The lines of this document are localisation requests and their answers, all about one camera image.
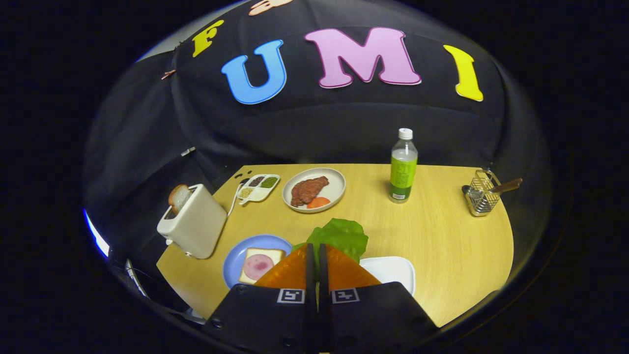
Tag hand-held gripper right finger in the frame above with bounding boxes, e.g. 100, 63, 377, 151
318, 243, 439, 354

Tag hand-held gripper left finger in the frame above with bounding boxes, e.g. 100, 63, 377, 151
202, 243, 316, 354

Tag green lettuce leaf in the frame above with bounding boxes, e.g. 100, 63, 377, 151
291, 218, 369, 276

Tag toasted bread slice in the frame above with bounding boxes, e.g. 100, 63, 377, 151
168, 184, 192, 215

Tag pink ham slice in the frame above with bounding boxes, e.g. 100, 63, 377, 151
244, 254, 275, 281

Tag white bread slice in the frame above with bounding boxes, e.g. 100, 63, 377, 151
239, 247, 286, 285

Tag white rectangular plate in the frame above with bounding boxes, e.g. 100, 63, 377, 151
359, 256, 416, 296

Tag round blue plate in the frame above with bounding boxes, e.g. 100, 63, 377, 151
223, 234, 293, 290

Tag brown meat slice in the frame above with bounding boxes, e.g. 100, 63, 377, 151
290, 176, 330, 207

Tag round beige plate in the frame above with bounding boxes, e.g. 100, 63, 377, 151
283, 168, 346, 213

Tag white divided bean dish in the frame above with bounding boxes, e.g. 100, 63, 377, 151
236, 174, 281, 205

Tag white toaster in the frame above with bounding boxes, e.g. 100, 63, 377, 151
157, 184, 228, 260

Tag clear bottle green label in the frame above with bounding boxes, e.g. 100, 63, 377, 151
389, 128, 419, 204

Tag black backdrop cloth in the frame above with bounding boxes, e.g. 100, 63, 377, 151
84, 0, 551, 276

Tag white toaster cable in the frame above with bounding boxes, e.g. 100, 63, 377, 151
227, 182, 246, 217

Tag metal wire basket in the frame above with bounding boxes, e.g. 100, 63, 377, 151
462, 170, 501, 217

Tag wooden handled utensil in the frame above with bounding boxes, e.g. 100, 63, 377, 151
489, 178, 523, 196

